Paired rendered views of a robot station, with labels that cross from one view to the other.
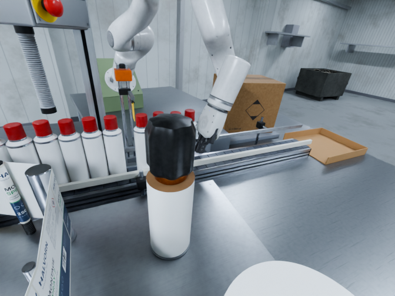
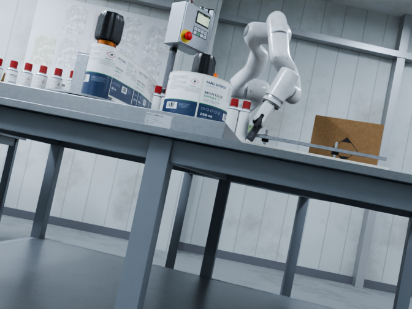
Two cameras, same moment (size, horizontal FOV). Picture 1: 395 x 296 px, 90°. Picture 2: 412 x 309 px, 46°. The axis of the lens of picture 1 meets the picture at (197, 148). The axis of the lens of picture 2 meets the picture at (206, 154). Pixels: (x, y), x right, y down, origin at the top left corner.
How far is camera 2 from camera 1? 1.66 m
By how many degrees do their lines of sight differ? 48
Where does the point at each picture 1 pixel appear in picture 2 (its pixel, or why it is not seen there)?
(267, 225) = not seen: hidden behind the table
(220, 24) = (279, 51)
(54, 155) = (156, 105)
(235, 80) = (281, 81)
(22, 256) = not seen: hidden behind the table
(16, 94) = (130, 190)
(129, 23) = (243, 72)
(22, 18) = (174, 39)
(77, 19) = (198, 46)
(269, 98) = (363, 138)
